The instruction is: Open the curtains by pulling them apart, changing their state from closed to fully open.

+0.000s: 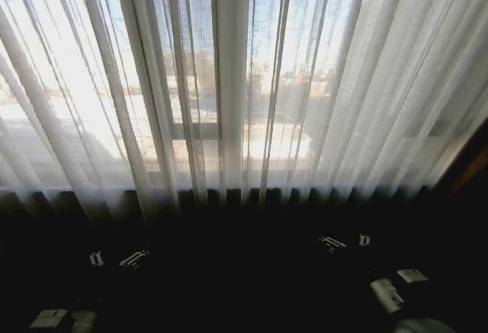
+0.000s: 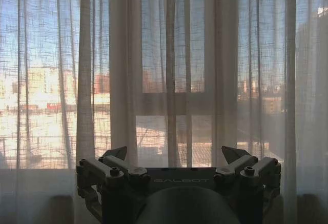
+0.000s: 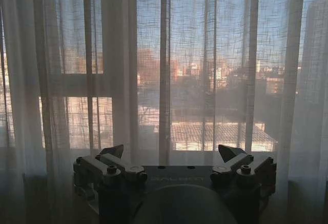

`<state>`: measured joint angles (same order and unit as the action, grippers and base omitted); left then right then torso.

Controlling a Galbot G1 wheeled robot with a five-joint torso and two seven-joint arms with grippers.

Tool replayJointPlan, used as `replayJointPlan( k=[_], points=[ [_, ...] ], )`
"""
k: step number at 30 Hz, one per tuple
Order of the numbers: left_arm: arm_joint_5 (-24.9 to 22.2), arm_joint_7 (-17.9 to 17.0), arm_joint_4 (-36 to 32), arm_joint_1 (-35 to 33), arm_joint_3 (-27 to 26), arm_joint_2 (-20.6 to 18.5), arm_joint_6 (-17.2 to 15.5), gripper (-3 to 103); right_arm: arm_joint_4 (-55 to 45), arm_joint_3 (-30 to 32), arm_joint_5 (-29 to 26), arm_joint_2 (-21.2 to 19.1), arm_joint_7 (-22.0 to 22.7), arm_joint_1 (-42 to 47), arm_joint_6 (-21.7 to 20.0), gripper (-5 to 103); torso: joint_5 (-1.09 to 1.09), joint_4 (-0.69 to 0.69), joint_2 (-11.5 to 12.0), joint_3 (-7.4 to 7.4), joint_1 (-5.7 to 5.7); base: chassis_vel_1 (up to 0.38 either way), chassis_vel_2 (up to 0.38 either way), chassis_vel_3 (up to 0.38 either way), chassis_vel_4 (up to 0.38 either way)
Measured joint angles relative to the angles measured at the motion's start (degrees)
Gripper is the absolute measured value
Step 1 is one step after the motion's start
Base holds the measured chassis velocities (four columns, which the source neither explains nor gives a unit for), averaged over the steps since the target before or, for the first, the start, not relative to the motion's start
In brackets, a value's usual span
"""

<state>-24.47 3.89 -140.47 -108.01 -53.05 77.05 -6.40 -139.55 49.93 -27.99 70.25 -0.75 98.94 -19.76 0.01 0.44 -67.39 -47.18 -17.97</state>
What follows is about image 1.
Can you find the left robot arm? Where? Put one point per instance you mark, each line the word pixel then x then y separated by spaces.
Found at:
pixel 47 318

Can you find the dark brown wooden panel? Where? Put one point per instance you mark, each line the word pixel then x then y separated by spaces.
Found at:
pixel 470 161

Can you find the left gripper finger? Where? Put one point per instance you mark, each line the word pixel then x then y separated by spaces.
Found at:
pixel 95 258
pixel 133 258

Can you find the white window frame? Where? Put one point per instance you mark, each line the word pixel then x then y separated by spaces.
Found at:
pixel 230 81

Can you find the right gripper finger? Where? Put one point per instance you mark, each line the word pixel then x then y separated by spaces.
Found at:
pixel 365 240
pixel 332 242

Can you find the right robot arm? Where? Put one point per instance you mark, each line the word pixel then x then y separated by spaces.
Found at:
pixel 387 291

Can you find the sheer white curtain panel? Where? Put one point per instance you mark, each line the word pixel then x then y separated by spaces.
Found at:
pixel 366 100
pixel 114 81

